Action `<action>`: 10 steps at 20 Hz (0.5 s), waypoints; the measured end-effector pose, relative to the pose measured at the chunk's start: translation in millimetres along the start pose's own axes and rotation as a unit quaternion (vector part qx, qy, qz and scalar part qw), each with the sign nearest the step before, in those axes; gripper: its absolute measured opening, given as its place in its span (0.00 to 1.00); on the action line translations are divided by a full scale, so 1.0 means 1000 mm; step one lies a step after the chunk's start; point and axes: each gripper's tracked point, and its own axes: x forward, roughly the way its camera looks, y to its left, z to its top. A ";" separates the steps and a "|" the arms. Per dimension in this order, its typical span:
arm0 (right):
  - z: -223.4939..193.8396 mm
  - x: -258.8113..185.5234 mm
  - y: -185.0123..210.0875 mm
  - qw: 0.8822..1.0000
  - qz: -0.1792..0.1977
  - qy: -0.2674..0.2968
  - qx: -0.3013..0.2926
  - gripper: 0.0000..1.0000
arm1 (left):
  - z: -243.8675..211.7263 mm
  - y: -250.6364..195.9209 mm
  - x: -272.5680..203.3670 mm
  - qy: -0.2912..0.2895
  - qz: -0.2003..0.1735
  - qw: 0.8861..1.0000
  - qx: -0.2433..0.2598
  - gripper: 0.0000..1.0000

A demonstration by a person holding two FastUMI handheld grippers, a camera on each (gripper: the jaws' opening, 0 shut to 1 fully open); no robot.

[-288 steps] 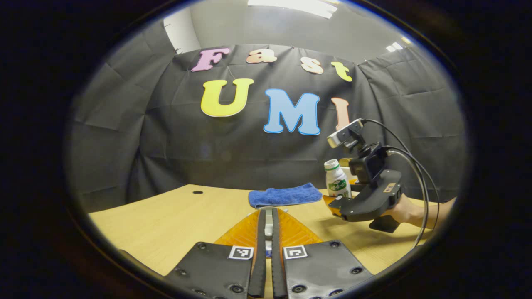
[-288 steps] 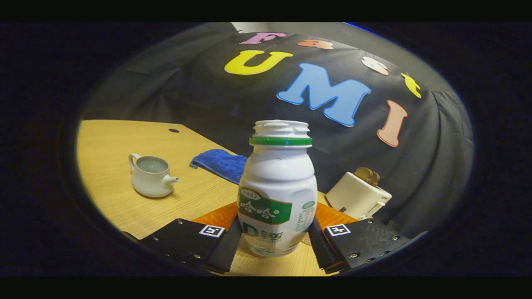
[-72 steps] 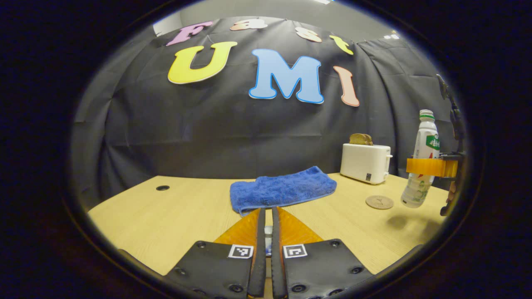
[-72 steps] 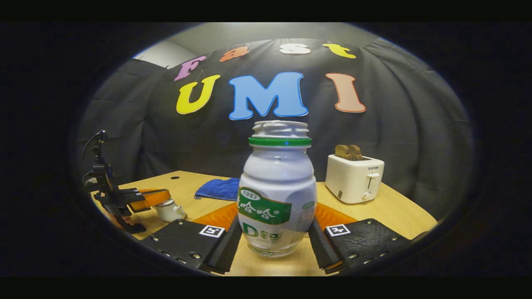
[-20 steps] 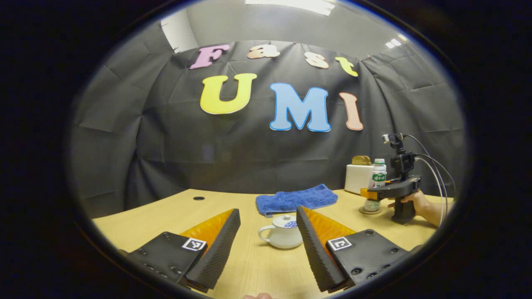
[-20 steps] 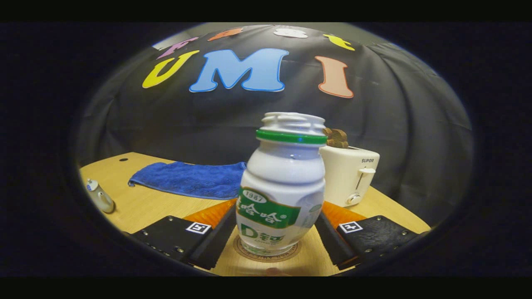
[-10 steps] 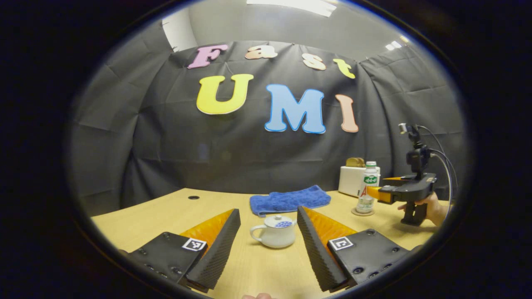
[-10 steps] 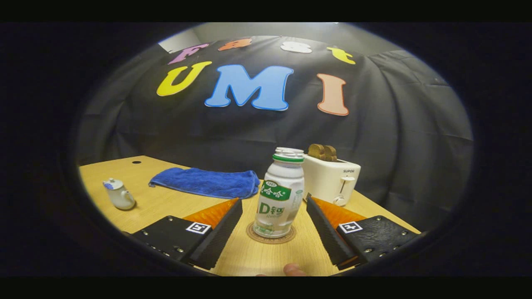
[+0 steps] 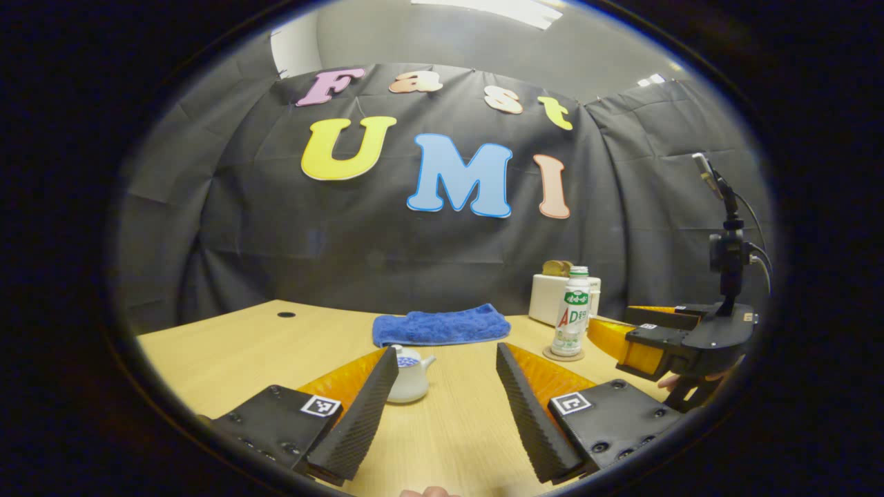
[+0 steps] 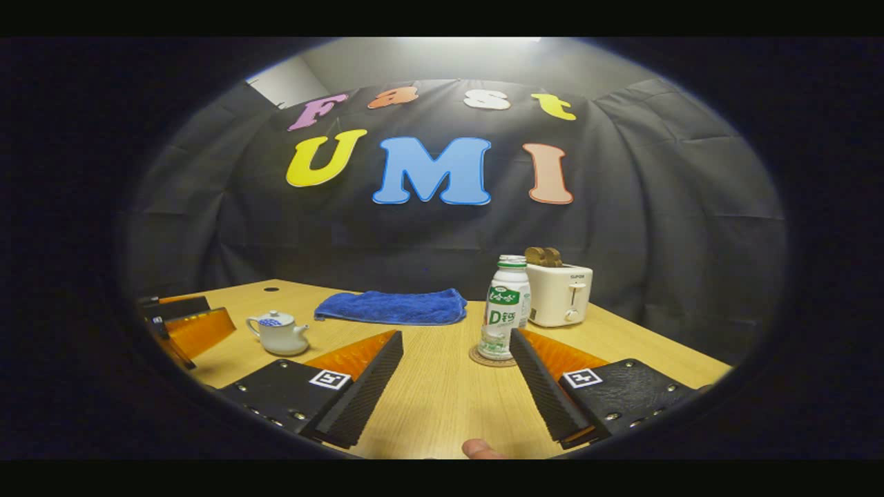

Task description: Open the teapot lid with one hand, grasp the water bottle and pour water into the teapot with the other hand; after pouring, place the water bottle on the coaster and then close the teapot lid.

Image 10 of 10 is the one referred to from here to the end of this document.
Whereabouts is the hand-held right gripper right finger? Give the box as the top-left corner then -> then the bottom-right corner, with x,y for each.
510,328 -> 698,449

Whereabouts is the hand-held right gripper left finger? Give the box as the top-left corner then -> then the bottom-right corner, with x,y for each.
220,330 -> 405,449

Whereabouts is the white water bottle green label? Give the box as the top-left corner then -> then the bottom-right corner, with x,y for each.
478,255 -> 532,361

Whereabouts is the brown bread slice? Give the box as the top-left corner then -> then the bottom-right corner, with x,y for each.
524,246 -> 564,269

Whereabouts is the round wooden coaster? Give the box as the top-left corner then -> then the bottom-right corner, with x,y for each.
469,344 -> 519,368

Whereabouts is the black backdrop cloth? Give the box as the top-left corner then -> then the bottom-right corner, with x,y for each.
124,78 -> 788,367

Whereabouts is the white ceramic teacup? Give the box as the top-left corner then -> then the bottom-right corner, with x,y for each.
247,314 -> 310,357

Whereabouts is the blue towel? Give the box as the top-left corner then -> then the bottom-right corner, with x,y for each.
314,288 -> 468,326

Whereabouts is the white toaster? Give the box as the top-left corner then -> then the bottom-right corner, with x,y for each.
525,262 -> 593,328

